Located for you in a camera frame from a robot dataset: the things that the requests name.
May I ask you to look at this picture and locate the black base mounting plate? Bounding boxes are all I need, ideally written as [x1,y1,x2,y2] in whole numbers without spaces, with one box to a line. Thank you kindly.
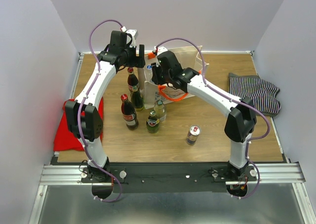
[79,162,257,197]

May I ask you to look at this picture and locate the clear plastic water bottle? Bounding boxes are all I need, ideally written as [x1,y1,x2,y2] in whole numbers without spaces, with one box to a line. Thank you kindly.
[146,65,152,72]

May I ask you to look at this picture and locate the striped folded cloth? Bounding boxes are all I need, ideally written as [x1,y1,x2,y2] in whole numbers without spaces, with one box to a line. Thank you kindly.
[228,73,281,117]

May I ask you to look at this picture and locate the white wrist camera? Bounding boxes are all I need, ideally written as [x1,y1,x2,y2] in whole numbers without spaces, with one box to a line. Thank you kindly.
[120,26,138,48]
[153,46,168,57]

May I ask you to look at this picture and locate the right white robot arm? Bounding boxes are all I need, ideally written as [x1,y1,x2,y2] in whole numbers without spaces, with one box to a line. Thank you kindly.
[151,50,256,180]

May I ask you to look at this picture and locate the cola glass bottle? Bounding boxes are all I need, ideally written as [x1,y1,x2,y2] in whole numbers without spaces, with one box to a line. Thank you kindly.
[127,67,139,93]
[120,94,139,130]

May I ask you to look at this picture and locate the beige canvas tote bag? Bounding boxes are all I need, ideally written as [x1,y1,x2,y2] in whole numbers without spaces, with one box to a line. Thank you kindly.
[137,46,203,109]

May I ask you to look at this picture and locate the red bull energy can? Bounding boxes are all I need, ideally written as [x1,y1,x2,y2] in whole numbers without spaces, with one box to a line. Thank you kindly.
[186,125,201,145]

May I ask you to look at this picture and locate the rear green glass bottle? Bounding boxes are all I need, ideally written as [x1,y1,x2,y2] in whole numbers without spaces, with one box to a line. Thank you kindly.
[131,86,144,111]

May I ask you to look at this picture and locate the clear glass soda bottle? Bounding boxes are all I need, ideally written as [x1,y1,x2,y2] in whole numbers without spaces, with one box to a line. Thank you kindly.
[154,99,166,122]

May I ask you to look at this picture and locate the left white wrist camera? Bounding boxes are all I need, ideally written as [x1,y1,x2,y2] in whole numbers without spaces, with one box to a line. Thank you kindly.
[120,26,138,48]

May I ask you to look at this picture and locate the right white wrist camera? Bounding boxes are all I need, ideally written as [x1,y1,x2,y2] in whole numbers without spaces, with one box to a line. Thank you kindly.
[153,46,168,57]

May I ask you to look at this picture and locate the front green beer bottle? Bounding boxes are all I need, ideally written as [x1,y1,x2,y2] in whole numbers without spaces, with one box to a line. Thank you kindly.
[146,109,160,134]

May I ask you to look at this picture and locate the red folded cloth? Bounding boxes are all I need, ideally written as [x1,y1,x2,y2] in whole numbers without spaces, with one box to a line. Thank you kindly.
[53,97,105,152]

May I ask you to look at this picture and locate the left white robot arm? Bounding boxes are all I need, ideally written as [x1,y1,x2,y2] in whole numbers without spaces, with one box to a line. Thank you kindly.
[65,28,145,182]

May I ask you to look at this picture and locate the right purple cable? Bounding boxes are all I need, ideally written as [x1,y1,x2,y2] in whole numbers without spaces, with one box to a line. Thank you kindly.
[154,38,271,200]

